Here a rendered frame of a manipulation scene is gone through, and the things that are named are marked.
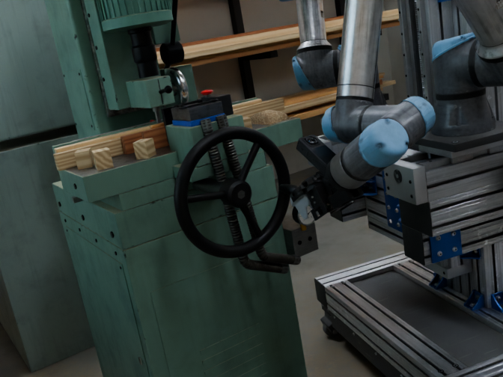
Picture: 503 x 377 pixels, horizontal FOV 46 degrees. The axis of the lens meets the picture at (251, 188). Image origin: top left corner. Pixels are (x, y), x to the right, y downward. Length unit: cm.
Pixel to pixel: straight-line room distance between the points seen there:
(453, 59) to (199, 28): 300
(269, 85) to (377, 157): 359
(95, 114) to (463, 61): 96
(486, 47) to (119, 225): 89
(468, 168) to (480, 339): 54
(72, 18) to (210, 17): 272
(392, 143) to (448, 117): 50
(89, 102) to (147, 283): 55
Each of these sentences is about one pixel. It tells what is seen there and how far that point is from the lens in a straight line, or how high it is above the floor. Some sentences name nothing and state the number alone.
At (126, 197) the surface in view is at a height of 83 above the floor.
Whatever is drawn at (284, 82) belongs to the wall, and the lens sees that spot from 466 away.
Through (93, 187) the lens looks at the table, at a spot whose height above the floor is 87.
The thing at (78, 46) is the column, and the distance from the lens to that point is 168.
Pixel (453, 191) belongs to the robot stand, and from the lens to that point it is 149.
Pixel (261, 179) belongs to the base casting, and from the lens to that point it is 153.
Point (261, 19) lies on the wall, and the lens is 458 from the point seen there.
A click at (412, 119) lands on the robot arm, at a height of 94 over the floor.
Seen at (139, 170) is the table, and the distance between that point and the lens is 137.
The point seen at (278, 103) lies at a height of 93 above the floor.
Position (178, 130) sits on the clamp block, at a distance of 136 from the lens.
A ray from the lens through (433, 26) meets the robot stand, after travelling 172.
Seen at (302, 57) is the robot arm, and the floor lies 103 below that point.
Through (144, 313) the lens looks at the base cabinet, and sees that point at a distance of 145.
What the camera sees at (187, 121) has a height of 97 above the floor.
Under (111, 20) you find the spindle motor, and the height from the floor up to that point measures 122.
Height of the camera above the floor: 114
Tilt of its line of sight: 15 degrees down
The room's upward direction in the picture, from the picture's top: 10 degrees counter-clockwise
